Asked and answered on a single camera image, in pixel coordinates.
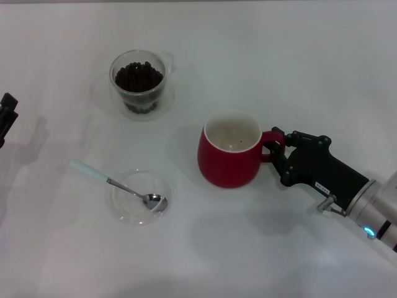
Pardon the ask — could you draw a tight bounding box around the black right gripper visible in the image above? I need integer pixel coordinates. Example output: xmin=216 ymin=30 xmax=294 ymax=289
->
xmin=268 ymin=125 xmax=370 ymax=212

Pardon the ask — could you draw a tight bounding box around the red ceramic mug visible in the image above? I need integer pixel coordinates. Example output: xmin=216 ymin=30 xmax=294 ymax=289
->
xmin=197 ymin=110 xmax=286 ymax=189

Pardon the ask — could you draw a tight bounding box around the blue-handled metal spoon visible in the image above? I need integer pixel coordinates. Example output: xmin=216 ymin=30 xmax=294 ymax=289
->
xmin=69 ymin=159 xmax=169 ymax=212

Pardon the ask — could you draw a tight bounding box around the double-walled glass cup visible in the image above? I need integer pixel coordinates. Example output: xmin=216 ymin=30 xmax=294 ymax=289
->
xmin=109 ymin=49 xmax=176 ymax=116

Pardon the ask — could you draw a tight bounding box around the coffee bean pile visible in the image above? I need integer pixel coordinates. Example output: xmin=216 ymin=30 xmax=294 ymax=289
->
xmin=115 ymin=61 xmax=164 ymax=114

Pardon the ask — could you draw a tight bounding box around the glass saucer under cup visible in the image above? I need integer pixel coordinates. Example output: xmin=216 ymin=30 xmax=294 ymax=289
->
xmin=92 ymin=72 xmax=176 ymax=122

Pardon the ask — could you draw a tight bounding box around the clear glass saucer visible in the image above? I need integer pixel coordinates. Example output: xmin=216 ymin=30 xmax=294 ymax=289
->
xmin=111 ymin=168 xmax=172 ymax=227

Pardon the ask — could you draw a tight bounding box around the right gripper cable connector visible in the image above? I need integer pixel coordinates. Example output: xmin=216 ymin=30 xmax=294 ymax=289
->
xmin=316 ymin=194 xmax=349 ymax=218

